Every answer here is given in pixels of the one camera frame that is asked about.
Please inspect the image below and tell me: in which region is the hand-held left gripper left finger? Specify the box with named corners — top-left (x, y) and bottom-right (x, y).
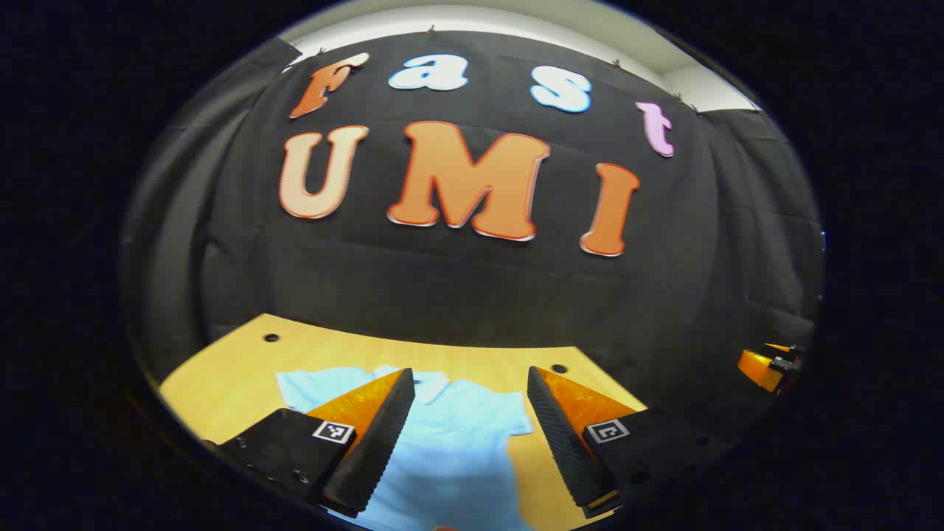
top-left (203, 367), bottom-right (416, 518)

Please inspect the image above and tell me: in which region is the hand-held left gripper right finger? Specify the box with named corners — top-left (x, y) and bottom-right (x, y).
top-left (527, 365), bottom-right (738, 518)

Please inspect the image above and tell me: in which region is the light blue T-shirt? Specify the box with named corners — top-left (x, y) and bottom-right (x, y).
top-left (276, 365), bottom-right (535, 531)

